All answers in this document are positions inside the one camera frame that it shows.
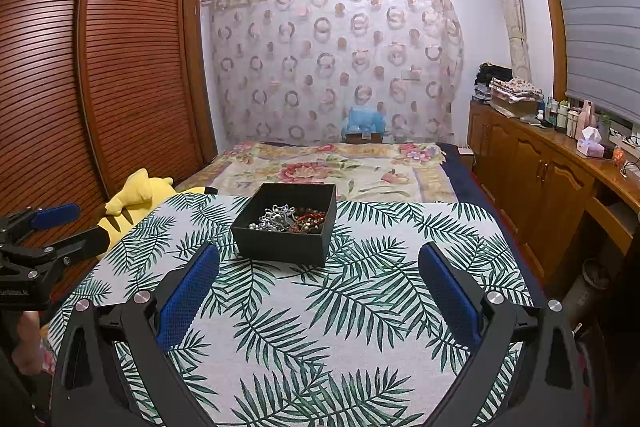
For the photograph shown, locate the grey ceramic jar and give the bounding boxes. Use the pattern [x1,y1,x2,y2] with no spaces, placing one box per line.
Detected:
[570,259,614,324]

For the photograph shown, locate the red bead bracelet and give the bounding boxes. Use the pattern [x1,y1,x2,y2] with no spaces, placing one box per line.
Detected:
[292,214,327,235]

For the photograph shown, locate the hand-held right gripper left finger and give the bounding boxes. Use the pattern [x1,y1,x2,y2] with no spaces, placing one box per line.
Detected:
[50,242,221,427]

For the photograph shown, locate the black jewelry box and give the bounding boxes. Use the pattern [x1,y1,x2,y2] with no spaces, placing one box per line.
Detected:
[231,183,337,266]

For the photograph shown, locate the dark folded clothes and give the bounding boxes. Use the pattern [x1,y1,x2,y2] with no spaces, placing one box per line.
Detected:
[474,63,513,100]

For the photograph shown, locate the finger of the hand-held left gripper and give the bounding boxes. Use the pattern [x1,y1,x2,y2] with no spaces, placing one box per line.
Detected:
[0,203,81,246]
[0,226,109,279]

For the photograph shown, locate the floral blanket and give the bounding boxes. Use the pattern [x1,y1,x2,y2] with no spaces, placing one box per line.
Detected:
[175,142,458,204]

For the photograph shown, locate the long wooden cabinet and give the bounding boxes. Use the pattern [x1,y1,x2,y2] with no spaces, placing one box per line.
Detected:
[467,99,640,288]

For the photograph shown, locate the yellow plush toy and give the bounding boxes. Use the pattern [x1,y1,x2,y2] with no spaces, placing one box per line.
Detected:
[97,169,218,258]

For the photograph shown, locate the silver chain necklace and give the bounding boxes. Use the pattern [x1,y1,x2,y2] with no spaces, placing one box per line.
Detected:
[259,204,301,233]

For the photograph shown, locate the green leaf print cloth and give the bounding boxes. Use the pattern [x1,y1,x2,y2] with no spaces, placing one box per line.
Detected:
[47,193,536,427]

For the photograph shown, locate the wooden window frame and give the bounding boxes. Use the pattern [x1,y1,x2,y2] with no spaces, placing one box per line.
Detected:
[525,0,640,142]

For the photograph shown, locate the blue plush toy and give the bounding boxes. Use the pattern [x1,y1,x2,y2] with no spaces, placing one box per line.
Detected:
[344,107,387,135]

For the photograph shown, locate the row of cosmetic bottles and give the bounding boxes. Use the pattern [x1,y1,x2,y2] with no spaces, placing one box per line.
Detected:
[537,96,613,140]

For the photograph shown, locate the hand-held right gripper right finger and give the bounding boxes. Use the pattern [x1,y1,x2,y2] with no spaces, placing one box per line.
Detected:
[417,242,586,427]

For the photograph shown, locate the grey window blind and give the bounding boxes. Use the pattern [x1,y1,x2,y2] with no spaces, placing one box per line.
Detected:
[542,0,640,130]

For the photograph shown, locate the person's left forearm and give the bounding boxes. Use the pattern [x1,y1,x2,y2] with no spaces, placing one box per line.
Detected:
[10,311,45,375]

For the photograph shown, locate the brown slatted wardrobe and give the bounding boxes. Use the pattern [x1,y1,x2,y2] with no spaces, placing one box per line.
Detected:
[0,0,218,308]

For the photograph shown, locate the pink tissue box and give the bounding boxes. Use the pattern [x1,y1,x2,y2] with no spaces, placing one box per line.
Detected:
[575,127,606,158]

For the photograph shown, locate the navy bed sheet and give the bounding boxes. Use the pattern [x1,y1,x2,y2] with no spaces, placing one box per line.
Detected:
[440,142,546,303]

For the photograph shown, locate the beige window curtain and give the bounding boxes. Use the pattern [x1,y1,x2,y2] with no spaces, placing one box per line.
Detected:
[481,0,533,82]

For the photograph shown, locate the patterned folded cloth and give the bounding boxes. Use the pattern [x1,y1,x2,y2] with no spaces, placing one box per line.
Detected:
[489,78,545,105]

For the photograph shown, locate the ring patterned curtain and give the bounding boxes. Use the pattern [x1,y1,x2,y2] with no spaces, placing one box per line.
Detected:
[207,0,465,146]

